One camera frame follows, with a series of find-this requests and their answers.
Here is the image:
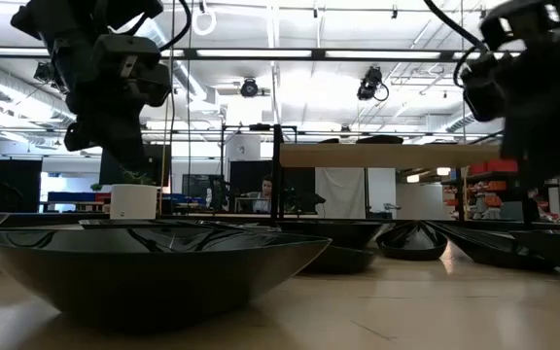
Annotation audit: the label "black ceiling camera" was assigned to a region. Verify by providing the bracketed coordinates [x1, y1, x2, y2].
[239, 77, 261, 99]

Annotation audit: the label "white hanging ring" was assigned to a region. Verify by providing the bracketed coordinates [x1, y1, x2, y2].
[192, 8, 218, 37]

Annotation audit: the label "yellow hanging cable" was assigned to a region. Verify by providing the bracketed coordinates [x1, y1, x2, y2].
[158, 0, 177, 216]

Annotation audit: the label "person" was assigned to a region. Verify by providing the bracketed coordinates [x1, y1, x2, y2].
[253, 174, 276, 214]

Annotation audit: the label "red storage bins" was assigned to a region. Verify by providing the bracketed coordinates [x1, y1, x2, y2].
[468, 157, 519, 176]

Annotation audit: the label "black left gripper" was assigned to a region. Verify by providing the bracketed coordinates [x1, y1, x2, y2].
[53, 36, 148, 172]

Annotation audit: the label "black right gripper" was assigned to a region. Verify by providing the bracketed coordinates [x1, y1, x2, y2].
[462, 38, 560, 189]

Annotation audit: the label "dark background screen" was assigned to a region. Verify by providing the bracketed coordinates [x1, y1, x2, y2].
[181, 173, 225, 198]

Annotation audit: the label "black cabinet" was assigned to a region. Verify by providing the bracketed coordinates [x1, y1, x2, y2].
[0, 157, 43, 214]

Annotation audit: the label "storage shelf rack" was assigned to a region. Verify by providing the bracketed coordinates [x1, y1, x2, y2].
[442, 169, 560, 223]

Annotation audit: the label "black square mini plate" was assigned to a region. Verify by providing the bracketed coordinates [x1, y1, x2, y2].
[508, 228, 560, 281]
[182, 220, 262, 231]

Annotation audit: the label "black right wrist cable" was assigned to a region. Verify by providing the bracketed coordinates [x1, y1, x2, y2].
[422, 0, 488, 88]

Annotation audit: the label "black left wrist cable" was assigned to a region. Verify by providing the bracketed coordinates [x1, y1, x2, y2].
[157, 0, 193, 53]

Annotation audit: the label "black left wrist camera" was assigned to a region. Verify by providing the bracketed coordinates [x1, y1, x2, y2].
[92, 33, 172, 108]

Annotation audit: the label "black partition panel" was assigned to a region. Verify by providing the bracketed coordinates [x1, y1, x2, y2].
[228, 159, 317, 214]

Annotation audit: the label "black hanging cable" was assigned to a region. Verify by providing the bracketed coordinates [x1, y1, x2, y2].
[185, 0, 194, 195]

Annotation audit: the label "black ceiling light cluster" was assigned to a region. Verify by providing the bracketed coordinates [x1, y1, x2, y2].
[33, 61, 67, 93]

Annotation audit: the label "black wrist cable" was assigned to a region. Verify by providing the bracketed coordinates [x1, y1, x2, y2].
[157, 0, 193, 53]
[422, 0, 488, 88]

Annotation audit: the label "black camera with cable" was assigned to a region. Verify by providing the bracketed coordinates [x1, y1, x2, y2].
[356, 65, 391, 103]

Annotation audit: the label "white curtain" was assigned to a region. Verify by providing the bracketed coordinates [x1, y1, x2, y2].
[314, 167, 368, 220]

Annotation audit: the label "black wall monitor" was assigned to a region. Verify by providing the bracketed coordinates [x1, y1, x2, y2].
[98, 142, 172, 188]

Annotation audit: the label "wooden shelf with black legs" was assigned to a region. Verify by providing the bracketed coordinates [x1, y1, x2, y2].
[268, 123, 535, 226]

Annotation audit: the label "black round bowl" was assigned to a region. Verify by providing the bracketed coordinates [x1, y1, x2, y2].
[356, 134, 405, 146]

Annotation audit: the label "white plant pot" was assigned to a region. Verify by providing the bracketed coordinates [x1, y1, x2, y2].
[109, 183, 158, 221]

